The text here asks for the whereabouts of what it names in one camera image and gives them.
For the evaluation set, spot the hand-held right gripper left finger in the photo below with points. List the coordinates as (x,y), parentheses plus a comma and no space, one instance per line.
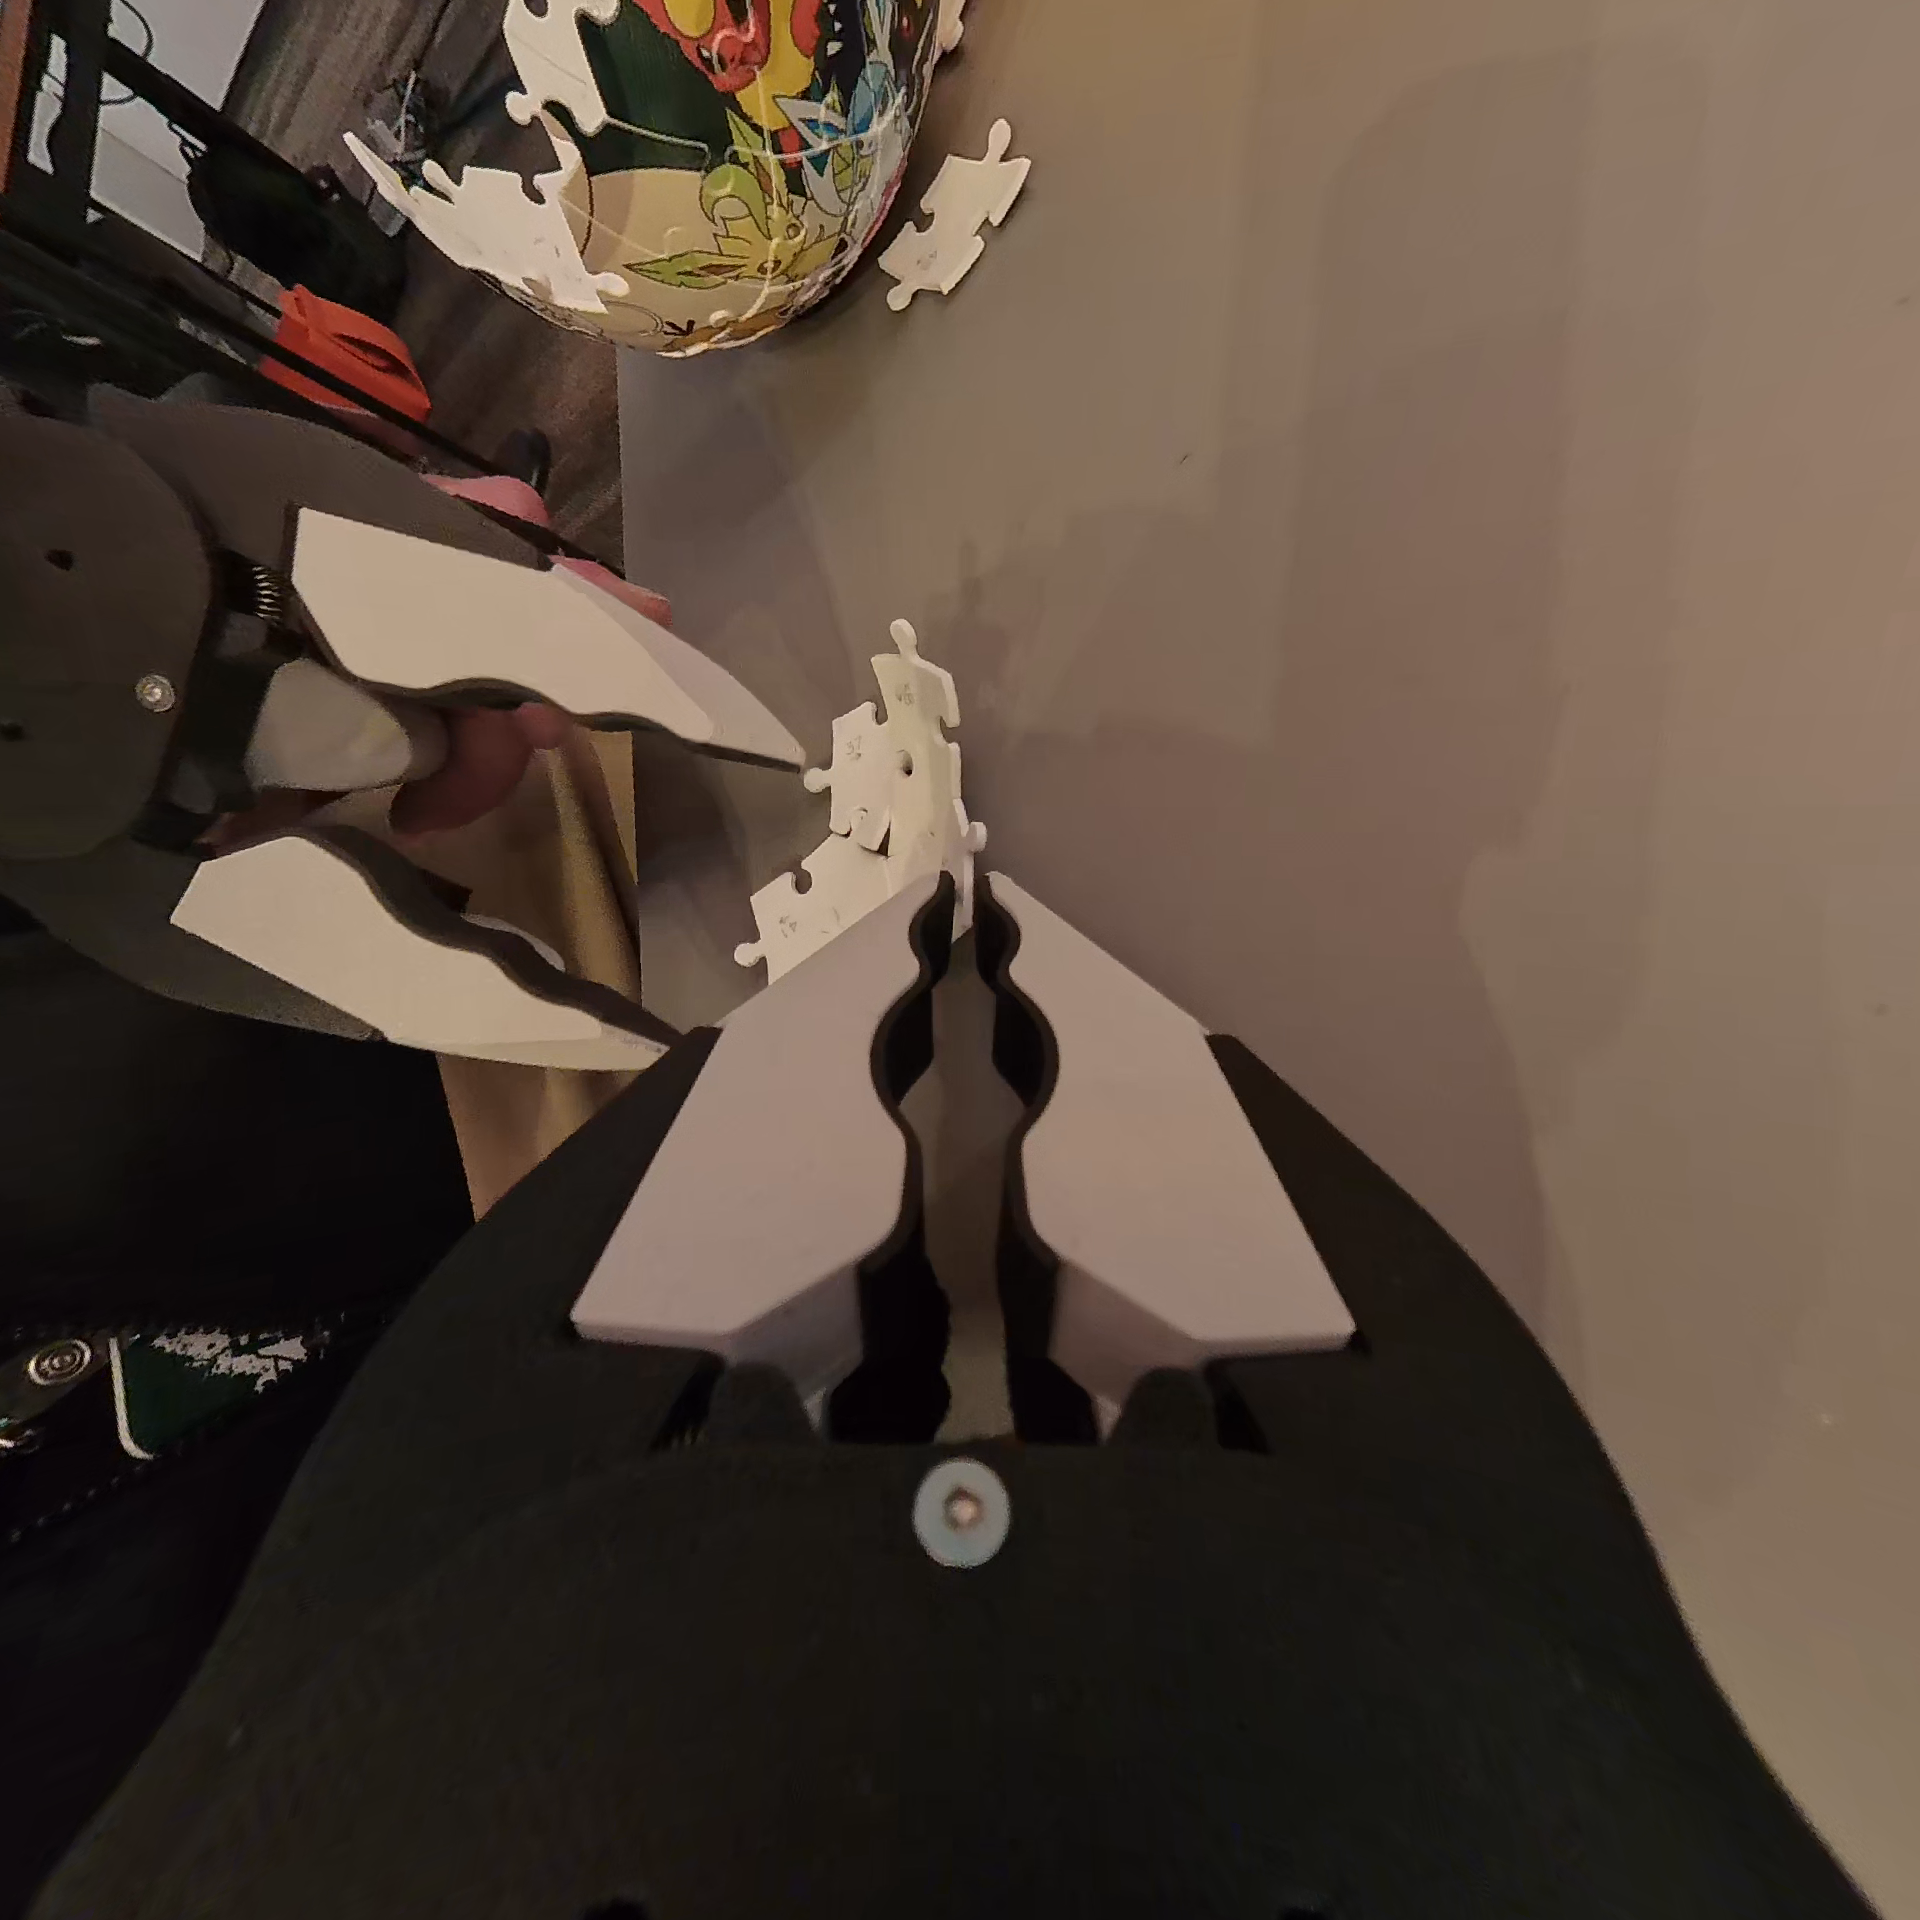
(751,1201)

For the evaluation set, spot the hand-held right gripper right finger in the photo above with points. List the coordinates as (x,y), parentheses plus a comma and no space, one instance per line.
(1184,1201)

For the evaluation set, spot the orange object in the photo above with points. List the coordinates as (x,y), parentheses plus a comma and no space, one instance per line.
(352,353)

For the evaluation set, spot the black metal frame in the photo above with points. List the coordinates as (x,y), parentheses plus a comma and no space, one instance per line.
(77,90)

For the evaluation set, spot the colourful puzzle ball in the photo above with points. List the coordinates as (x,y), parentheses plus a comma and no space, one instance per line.
(720,181)

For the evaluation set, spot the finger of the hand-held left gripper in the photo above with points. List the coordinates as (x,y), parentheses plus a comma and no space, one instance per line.
(375,975)
(493,629)

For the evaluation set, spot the person's left hand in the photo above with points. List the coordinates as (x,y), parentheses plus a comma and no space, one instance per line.
(481,773)

